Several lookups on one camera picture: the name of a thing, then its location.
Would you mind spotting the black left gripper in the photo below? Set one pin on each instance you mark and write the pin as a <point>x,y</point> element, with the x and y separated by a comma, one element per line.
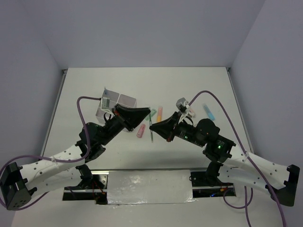
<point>131,117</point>

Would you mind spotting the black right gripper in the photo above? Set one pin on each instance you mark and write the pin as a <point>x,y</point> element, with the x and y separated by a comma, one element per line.
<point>164,128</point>

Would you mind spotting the green gel pen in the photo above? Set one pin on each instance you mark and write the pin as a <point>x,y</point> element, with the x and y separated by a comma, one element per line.
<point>150,124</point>

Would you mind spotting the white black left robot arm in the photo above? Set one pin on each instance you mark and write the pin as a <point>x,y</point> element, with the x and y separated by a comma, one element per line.
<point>19,184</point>

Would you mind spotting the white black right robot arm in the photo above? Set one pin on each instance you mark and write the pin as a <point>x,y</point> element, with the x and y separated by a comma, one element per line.
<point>229,164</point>

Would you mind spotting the orange pink highlighter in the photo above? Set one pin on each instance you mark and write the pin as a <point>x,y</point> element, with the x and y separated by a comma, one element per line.
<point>159,114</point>

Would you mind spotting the pink translucent correction tape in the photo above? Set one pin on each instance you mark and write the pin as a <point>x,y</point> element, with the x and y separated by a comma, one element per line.
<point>141,131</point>

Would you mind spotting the green translucent correction tape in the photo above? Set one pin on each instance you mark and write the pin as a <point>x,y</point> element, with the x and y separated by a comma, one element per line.
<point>151,114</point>

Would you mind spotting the white divided organizer box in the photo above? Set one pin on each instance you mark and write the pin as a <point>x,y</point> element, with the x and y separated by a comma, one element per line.
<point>115,98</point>

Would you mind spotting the pink beige mini stapler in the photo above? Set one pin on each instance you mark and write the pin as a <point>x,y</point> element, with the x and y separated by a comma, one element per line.
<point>191,113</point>

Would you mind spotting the blue highlighter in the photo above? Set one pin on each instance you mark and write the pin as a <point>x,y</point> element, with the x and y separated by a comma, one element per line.
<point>208,112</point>

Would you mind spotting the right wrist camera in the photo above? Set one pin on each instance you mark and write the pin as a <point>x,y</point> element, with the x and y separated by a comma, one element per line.
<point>183,106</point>

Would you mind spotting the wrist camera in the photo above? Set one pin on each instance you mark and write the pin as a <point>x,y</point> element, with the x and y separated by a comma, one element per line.
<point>105,104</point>
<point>183,106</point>

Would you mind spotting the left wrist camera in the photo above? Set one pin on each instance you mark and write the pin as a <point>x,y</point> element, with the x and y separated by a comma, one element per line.
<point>105,104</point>

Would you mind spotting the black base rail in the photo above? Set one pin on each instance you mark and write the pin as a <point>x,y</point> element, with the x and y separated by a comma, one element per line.
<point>97,191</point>

